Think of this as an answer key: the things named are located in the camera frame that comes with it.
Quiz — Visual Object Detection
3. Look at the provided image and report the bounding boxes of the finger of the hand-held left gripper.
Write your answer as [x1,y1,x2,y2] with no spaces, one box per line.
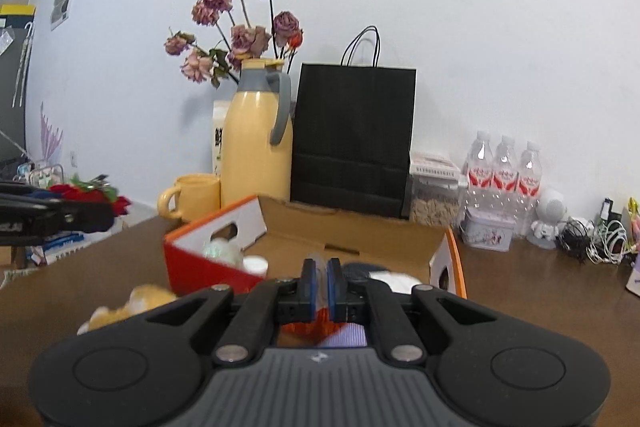
[0,180,63,202]
[30,201,117,234]

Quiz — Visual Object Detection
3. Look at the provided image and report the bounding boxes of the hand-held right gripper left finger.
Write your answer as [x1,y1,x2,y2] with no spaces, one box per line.
[135,258,319,365]

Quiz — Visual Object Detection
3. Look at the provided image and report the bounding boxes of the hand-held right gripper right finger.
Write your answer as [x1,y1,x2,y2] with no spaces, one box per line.
[328,258,506,365]

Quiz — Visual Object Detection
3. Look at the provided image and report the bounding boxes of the red artificial rose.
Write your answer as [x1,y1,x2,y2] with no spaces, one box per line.
[50,174,132,218]

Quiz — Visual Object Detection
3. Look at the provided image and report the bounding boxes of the navy zipper pouch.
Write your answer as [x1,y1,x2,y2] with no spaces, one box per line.
[342,262,391,283]

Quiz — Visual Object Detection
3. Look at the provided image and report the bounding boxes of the purple fabric pouch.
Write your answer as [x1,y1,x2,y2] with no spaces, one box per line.
[320,324,370,349]

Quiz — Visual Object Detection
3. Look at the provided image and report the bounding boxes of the iridescent plastic bag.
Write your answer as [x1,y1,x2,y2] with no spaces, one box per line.
[201,237,246,268]

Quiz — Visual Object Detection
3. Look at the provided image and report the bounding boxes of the yellow white plush toy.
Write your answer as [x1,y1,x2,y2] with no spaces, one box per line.
[76,284,178,335]

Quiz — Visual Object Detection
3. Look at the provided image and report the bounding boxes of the red cardboard box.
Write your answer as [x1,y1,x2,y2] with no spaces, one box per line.
[162,194,468,300]

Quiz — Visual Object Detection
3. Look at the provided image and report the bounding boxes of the blue printed box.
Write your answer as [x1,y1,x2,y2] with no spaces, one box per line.
[30,232,96,265]

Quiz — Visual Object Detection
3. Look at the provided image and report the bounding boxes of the dark board yellow top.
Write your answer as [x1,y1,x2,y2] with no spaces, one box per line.
[0,4,37,158]

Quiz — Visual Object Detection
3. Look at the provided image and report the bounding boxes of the yellow ceramic mug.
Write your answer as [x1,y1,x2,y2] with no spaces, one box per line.
[157,174,222,224]

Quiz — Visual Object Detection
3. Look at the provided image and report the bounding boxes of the clear seed container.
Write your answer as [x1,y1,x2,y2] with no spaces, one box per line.
[409,174,463,228]

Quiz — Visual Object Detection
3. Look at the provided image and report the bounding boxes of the yellow thermos jug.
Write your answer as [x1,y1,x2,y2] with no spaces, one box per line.
[220,58,295,210]

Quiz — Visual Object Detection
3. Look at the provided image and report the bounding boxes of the black paper bag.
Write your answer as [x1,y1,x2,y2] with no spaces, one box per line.
[290,26,418,220]

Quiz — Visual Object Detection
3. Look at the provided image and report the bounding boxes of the flat white box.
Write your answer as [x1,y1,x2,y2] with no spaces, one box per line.
[409,151,460,180]

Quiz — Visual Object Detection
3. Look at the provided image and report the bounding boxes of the white milk carton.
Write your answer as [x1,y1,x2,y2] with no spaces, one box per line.
[211,101,232,178]

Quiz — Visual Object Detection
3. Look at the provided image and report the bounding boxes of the small printed tin box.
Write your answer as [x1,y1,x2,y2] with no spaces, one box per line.
[459,206,517,252]

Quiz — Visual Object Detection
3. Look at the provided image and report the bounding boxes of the clear water bottle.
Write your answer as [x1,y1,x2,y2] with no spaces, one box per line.
[516,142,543,238]
[465,131,496,210]
[492,136,519,214]

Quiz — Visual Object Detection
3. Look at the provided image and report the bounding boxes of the white robot toy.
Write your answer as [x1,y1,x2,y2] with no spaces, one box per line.
[527,188,568,249]

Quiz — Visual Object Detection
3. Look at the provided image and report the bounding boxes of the dried pink rose bouquet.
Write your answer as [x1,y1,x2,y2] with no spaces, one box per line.
[165,0,305,88]

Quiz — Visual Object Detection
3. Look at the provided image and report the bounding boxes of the purple tissue box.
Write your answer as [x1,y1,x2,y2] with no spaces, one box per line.
[625,257,640,295]

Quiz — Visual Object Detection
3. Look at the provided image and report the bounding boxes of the yellow green snack packets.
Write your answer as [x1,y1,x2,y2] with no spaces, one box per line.
[622,197,640,253]

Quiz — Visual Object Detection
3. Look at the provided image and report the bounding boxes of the wire rack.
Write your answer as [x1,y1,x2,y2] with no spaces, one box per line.
[27,163,67,188]

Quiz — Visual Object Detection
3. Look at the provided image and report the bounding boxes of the paper wall notice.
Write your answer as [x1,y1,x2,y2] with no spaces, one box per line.
[50,0,81,32]

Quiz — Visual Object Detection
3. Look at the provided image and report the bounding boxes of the black cable bundle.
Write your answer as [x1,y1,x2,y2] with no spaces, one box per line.
[557,217,593,260]

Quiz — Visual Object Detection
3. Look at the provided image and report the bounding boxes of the white cable bundle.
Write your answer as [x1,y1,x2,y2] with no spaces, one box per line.
[587,219,630,265]

